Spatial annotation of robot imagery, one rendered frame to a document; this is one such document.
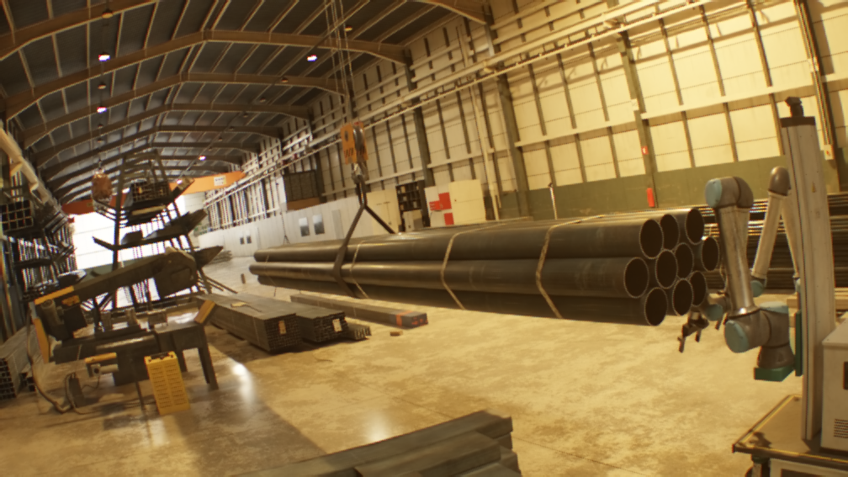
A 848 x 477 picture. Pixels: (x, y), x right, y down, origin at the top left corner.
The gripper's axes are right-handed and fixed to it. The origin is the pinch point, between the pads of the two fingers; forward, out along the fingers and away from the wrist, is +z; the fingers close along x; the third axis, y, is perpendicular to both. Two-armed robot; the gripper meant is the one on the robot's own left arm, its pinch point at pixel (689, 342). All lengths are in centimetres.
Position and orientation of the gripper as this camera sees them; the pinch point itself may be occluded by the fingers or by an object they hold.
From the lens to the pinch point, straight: 321.8
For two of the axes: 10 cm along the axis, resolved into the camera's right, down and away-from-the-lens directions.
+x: -8.9, 2.9, -3.5
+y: -4.4, -3.8, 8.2
